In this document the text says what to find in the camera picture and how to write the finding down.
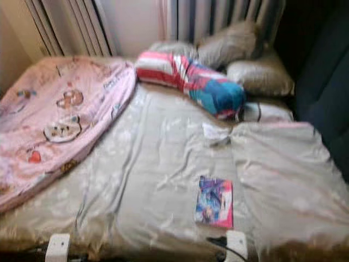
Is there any colourful comic book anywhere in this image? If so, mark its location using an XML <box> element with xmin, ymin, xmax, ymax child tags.
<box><xmin>195</xmin><ymin>176</ymin><xmax>234</xmax><ymax>229</ymax></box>

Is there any large grey floral pillow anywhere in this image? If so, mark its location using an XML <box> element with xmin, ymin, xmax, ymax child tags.
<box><xmin>231</xmin><ymin>121</ymin><xmax>349</xmax><ymax>253</ymax></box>

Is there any pink cartoon print quilt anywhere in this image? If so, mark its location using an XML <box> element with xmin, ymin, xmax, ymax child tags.
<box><xmin>0</xmin><ymin>55</ymin><xmax>137</xmax><ymax>214</ymax></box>

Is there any grey floral bed sheet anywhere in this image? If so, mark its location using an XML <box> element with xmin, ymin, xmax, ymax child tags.
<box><xmin>0</xmin><ymin>82</ymin><xmax>349</xmax><ymax>262</ymax></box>

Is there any white sheer curtain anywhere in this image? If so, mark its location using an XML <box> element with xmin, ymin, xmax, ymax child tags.
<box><xmin>104</xmin><ymin>0</ymin><xmax>170</xmax><ymax>56</ymax></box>

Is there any red white blue bolster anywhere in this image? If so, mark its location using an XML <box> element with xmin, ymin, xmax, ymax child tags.
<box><xmin>135</xmin><ymin>51</ymin><xmax>248</xmax><ymax>121</ymax></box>

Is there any white crumpled cloth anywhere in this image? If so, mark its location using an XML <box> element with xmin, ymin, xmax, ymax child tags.
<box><xmin>202</xmin><ymin>123</ymin><xmax>233</xmax><ymax>147</ymax></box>

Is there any small white printed pillow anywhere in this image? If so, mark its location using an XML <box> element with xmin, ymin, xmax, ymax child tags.
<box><xmin>240</xmin><ymin>102</ymin><xmax>296</xmax><ymax>124</ymax></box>

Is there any dark blue fabric furniture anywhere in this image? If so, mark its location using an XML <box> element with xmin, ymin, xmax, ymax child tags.
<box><xmin>275</xmin><ymin>0</ymin><xmax>349</xmax><ymax>184</ymax></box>

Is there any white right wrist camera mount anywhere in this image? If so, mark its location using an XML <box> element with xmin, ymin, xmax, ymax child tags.
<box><xmin>225</xmin><ymin>230</ymin><xmax>249</xmax><ymax>262</ymax></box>

